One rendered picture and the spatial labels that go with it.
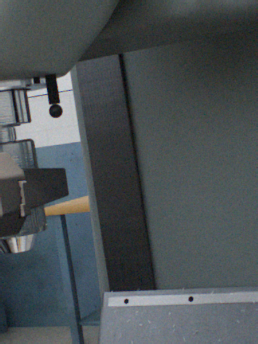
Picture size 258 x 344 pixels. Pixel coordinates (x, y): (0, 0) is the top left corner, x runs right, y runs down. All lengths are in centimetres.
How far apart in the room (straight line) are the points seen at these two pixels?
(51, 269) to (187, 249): 481
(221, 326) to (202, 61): 29
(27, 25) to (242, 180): 45
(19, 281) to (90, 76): 497
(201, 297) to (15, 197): 46
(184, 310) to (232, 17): 37
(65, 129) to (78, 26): 498
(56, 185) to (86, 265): 501
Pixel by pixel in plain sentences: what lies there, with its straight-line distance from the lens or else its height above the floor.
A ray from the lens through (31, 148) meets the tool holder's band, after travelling 61.
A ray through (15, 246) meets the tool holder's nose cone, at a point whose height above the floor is 120.
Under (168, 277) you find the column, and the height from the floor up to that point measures 109.
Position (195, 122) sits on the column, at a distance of 95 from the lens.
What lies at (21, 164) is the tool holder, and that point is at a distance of 61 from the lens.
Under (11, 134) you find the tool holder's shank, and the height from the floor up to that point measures 127.
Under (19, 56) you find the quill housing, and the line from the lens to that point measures 55.
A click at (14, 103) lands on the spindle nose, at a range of 61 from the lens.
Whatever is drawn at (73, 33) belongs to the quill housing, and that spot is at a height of 133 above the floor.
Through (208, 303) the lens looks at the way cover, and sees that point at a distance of 97.
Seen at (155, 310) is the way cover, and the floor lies 105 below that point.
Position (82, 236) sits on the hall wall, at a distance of 559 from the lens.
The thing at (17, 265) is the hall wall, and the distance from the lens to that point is 592.
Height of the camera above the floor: 127
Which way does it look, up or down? 3 degrees down
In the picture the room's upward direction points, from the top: 8 degrees counter-clockwise
